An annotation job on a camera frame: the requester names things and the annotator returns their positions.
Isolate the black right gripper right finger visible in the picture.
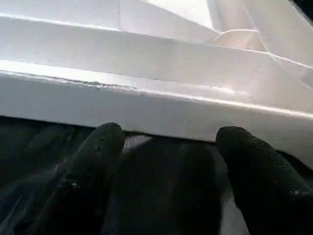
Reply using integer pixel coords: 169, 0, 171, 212
215, 125, 313, 235

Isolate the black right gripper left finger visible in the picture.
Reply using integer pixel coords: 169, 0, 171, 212
23, 122, 126, 235

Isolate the white plastic table top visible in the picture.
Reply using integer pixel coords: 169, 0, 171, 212
0, 0, 313, 171

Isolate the black plastic mat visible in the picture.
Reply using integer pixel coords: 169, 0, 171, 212
0, 115, 313, 235

